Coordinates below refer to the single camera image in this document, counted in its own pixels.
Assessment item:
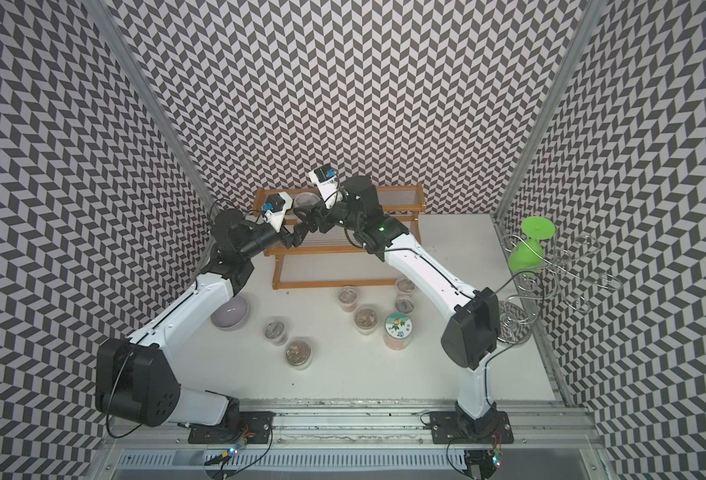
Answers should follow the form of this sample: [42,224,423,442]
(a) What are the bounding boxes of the clear seed container red label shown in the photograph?
[292,192,323,223]

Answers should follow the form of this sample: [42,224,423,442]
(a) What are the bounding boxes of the orange wooden tiered shelf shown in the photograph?
[264,183,427,290]

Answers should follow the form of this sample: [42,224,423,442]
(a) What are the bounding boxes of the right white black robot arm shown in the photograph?
[309,165,501,442]

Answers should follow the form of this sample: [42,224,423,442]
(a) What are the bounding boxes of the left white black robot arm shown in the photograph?
[95,200,291,435]

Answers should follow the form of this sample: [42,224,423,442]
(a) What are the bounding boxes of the clear seed container beige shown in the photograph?
[353,306,379,335]

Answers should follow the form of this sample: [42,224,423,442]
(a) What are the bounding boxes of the clear seed container front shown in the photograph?
[284,338,314,370]

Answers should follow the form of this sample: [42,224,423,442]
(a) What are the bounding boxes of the lilac stacked bowls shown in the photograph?
[210,295,250,331]

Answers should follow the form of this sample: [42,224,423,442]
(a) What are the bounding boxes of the pink jar floral lid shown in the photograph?
[384,313,413,350]

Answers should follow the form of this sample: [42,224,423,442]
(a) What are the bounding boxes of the green plastic goblet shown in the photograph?
[508,216,556,273]

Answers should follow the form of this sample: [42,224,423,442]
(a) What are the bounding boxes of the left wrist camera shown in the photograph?
[262,192,293,233]

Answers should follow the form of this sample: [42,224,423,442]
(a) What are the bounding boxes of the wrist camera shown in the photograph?
[262,192,293,233]
[309,163,340,210]

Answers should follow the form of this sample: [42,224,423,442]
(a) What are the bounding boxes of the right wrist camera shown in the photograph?
[309,163,340,210]

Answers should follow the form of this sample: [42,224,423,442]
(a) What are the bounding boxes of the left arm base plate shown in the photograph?
[187,411,275,445]

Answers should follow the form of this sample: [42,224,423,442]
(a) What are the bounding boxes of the aluminium front rail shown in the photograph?
[97,398,606,451]

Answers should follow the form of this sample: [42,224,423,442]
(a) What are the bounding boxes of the silver wire cup rack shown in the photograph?
[498,233,622,346]

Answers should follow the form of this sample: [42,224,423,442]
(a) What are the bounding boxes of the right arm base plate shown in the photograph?
[424,409,514,445]

